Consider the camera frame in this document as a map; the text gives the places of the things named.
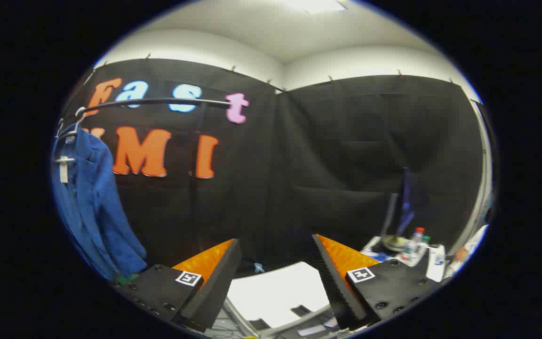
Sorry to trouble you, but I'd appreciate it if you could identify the white container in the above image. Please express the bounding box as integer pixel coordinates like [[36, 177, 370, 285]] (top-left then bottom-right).
[[425, 243, 446, 283]]

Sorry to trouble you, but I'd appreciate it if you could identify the black backdrop cloth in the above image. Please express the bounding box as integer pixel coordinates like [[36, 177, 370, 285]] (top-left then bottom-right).
[[62, 57, 484, 274]]

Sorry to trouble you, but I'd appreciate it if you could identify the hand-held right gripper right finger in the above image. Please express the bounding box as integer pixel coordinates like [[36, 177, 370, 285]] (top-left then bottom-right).
[[311, 234, 442, 331]]

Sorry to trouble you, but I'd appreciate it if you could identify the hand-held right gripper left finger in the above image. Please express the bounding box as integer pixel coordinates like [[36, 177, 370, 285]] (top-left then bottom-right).
[[115, 238, 243, 333]]

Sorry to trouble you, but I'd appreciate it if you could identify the green laundry hamper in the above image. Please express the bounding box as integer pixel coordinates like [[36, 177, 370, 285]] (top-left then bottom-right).
[[113, 272, 140, 287]]

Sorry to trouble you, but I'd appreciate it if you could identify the white plastic hanger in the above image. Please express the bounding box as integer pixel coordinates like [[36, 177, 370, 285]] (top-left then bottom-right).
[[53, 107, 88, 165]]

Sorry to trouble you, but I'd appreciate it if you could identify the clear bottle with red cap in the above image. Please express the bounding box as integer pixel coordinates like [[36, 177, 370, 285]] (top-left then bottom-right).
[[404, 227, 426, 262]]

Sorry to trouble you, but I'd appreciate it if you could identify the blue corduroy jacket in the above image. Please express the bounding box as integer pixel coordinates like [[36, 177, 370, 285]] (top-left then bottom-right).
[[51, 127, 149, 282]]

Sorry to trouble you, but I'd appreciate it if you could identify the black clothes rack rail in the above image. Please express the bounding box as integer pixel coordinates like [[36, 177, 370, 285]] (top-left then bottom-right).
[[63, 97, 232, 119]]

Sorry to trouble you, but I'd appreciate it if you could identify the white table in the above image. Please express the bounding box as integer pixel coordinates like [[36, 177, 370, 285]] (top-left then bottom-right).
[[226, 261, 332, 329]]

